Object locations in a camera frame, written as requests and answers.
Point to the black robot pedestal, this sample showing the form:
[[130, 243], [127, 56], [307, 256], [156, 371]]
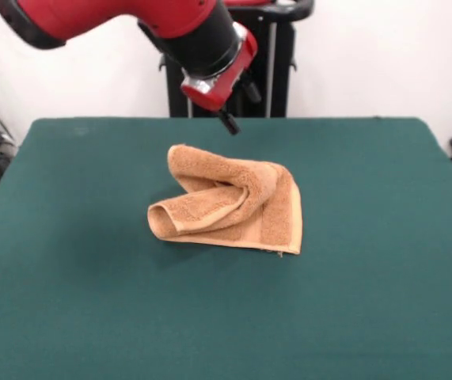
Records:
[[285, 79]]

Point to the dark green table cloth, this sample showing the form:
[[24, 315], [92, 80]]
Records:
[[91, 297]]

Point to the tan terry towel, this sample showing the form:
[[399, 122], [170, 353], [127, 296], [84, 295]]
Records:
[[277, 213]]

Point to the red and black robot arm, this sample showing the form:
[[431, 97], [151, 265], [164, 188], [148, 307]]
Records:
[[130, 20]]

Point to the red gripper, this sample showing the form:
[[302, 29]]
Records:
[[233, 75]]

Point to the red robot base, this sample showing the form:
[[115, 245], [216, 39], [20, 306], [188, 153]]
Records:
[[249, 2]]

